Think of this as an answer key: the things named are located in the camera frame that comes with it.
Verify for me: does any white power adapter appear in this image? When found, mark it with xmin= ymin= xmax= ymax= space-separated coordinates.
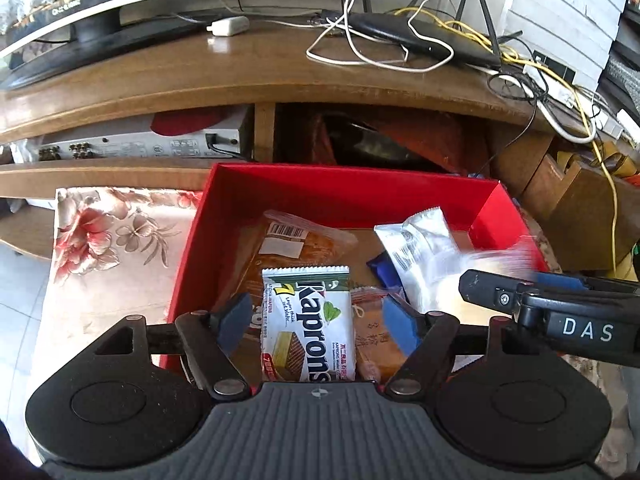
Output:
xmin=206 ymin=16 xmax=250 ymax=37

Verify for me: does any orange brown bag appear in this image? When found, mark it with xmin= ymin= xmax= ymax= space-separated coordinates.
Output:
xmin=320 ymin=112 xmax=483 ymax=177

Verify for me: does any silver audio receiver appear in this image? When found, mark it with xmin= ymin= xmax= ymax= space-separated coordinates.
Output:
xmin=37 ymin=110 xmax=253 ymax=162

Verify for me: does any clear orange bread packet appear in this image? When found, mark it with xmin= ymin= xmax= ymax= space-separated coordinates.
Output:
xmin=227 ymin=210 xmax=358 ymax=311

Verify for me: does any white green wafer packet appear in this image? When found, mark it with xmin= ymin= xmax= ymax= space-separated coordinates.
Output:
xmin=261 ymin=267 xmax=357 ymax=385

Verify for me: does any white power strip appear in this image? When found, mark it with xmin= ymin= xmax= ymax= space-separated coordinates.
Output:
xmin=520 ymin=60 xmax=640 ymax=142

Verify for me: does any black wifi router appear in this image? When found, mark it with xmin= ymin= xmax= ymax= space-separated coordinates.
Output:
xmin=340 ymin=0 xmax=526 ymax=68

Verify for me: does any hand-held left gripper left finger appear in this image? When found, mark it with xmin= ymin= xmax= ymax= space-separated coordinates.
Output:
xmin=90 ymin=292 xmax=253 ymax=402

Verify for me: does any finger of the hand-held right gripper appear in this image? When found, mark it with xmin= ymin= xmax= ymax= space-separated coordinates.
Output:
xmin=459 ymin=270 xmax=538 ymax=317
xmin=537 ymin=271 xmax=640 ymax=295

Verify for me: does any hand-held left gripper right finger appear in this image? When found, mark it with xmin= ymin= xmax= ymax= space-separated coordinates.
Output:
xmin=382 ymin=295 xmax=521 ymax=402

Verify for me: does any clear round bun packet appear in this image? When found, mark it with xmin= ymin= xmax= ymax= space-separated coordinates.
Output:
xmin=430 ymin=242 xmax=543 ymax=326

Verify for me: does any red cardboard box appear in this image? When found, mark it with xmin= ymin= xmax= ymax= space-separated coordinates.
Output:
xmin=167 ymin=162 xmax=551 ymax=391

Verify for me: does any black cable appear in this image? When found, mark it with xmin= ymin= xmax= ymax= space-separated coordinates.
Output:
xmin=470 ymin=72 xmax=541 ymax=178

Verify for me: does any black metal rack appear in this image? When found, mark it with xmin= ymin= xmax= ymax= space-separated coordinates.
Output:
xmin=600 ymin=0 xmax=640 ymax=101

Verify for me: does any small orange clear packet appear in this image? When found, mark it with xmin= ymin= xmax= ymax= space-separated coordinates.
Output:
xmin=350 ymin=285 xmax=416 ymax=382

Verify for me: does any red flat item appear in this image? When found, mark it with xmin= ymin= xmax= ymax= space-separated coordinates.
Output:
xmin=151 ymin=110 xmax=247 ymax=137

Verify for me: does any wooden television stand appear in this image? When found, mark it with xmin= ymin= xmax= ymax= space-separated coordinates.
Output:
xmin=0 ymin=12 xmax=640 ymax=271

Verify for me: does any white cable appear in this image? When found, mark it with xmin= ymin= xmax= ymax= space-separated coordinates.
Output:
xmin=306 ymin=0 xmax=456 ymax=73

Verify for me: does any dark blue snack packet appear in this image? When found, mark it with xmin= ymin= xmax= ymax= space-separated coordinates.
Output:
xmin=366 ymin=252 xmax=407 ymax=287

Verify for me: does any yellow cable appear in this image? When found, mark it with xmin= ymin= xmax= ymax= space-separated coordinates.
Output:
xmin=395 ymin=7 xmax=623 ymax=272

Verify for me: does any floral tablecloth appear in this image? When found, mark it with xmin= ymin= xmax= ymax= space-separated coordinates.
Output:
xmin=30 ymin=187 xmax=640 ymax=461

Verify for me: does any white silver snack packet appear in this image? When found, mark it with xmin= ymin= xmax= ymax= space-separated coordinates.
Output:
xmin=374 ymin=207 xmax=461 ymax=311

